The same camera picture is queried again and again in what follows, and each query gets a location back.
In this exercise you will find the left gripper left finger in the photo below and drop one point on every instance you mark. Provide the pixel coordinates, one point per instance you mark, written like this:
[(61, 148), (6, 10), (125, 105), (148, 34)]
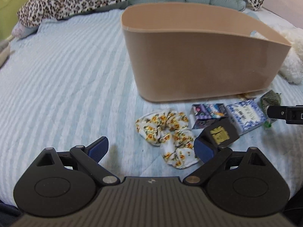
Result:
[(88, 158)]

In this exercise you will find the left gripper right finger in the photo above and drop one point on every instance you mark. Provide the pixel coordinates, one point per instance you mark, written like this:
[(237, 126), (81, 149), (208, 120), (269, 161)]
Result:
[(213, 159)]

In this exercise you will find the black box gold print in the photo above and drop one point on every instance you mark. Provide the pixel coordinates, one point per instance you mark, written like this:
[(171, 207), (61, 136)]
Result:
[(220, 134)]

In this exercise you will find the cartoon character small box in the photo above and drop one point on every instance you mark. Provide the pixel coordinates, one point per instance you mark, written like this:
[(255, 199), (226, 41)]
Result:
[(205, 114)]

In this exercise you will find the green grey mesh pouch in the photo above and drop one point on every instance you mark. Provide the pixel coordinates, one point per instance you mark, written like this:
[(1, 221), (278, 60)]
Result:
[(270, 98)]

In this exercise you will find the white fluffy plush toy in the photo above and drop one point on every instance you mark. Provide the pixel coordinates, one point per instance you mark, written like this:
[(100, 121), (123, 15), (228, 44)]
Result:
[(292, 56)]

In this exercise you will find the blue white patterned packet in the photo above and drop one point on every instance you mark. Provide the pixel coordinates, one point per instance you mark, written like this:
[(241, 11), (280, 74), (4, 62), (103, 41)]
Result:
[(245, 115)]

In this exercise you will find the sunflower print scrunchie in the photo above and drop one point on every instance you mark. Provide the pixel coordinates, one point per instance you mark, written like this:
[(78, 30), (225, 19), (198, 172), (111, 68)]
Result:
[(169, 130)]

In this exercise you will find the striped blue bed sheet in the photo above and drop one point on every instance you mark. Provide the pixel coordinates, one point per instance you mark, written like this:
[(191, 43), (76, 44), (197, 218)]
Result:
[(70, 84)]

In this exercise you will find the tan plastic storage basket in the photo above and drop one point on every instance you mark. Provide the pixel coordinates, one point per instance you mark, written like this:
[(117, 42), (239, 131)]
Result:
[(188, 51)]

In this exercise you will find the light teal quilted comforter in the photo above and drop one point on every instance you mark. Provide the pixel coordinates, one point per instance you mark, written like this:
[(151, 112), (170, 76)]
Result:
[(238, 5)]

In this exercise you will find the grey beige cushion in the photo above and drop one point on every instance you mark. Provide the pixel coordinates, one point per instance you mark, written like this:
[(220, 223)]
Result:
[(4, 51)]

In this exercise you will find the green plastic storage bin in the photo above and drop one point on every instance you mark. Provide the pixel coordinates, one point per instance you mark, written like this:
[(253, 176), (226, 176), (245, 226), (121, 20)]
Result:
[(9, 9)]

